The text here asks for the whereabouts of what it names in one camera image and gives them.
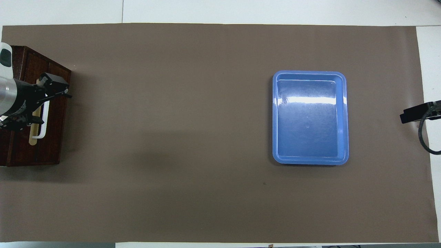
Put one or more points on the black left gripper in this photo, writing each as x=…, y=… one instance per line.
x=26, y=100

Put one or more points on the dark brown wooden cabinet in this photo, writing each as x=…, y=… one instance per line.
x=57, y=137

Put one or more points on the blue plastic tray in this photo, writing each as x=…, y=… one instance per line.
x=310, y=124

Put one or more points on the brown table mat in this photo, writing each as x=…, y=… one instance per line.
x=189, y=137

